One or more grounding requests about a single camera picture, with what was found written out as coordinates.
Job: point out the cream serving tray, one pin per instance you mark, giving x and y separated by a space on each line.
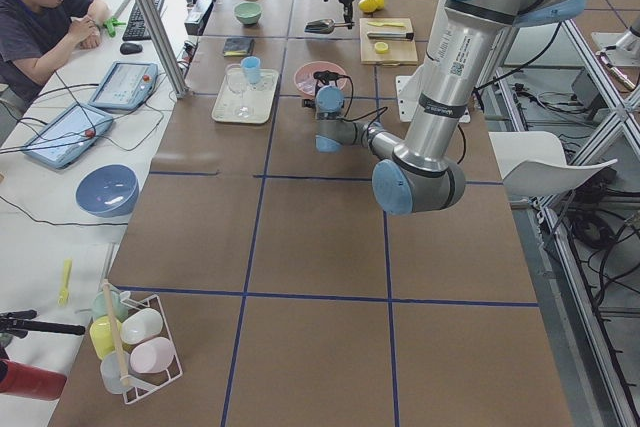
254 106

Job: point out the teach pendant tablet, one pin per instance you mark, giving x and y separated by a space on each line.
63 140
125 87

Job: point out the yellow cup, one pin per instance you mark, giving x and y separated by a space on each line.
101 337

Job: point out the aluminium frame post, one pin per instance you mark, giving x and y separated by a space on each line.
163 47

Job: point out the black computer mouse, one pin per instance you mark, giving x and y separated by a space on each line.
130 48

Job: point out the clear wine glass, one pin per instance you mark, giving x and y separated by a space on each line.
237 84

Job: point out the yellow plastic fork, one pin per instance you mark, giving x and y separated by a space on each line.
63 295

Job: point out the wooden rack handle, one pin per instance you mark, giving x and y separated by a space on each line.
115 334

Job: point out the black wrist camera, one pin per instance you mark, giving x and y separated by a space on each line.
329 78

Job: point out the lemon half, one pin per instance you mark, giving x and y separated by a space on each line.
381 47

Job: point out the near teach pendant tablet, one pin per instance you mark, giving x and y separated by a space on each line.
63 140

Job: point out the red bottle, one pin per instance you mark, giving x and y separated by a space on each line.
30 382

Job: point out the pink cup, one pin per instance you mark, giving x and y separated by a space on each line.
152 356

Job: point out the far teach pendant tablet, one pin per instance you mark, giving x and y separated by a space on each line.
125 87

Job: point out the black tripod handle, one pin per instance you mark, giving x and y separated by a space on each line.
20 323

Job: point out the whole yellow lemon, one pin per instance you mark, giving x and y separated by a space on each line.
371 6

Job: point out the silver black knife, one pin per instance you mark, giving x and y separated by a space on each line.
391 36

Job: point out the wooden cutting board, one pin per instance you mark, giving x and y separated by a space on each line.
401 52

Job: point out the blue bowl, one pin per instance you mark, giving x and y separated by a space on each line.
109 191

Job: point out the metal ice scoop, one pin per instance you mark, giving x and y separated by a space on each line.
326 26

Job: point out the seated person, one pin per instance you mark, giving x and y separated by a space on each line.
39 36

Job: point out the green plastic tool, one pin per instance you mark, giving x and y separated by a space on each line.
111 24

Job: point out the green bowl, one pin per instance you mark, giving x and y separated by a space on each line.
248 13

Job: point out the white cup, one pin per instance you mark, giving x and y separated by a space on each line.
141 326

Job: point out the light blue cup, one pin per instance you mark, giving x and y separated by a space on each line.
251 67

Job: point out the pink bowl of ice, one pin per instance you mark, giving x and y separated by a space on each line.
304 80

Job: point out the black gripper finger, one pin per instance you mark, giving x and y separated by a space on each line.
348 16

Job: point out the green cup in rack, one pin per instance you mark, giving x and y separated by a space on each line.
99 307

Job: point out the yellow plastic knife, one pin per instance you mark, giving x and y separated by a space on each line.
386 24

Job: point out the white wire cup rack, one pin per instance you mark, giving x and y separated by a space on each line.
144 385

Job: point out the dark folded cloth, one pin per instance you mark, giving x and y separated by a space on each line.
238 47

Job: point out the clear cup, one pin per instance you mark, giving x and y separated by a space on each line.
111 374

